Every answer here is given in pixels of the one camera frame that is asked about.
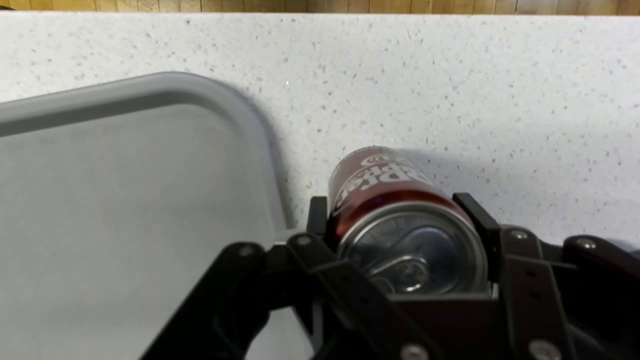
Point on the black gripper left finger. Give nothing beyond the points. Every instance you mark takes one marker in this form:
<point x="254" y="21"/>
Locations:
<point x="267" y="312"/>

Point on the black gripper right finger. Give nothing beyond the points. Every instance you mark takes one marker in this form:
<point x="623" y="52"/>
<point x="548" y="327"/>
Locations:
<point x="572" y="306"/>

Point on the red soda can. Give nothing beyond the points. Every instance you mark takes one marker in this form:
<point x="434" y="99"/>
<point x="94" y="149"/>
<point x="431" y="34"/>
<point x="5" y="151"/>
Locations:
<point x="393" y="200"/>

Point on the grey plastic tray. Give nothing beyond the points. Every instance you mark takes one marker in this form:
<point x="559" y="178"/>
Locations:
<point x="133" y="220"/>

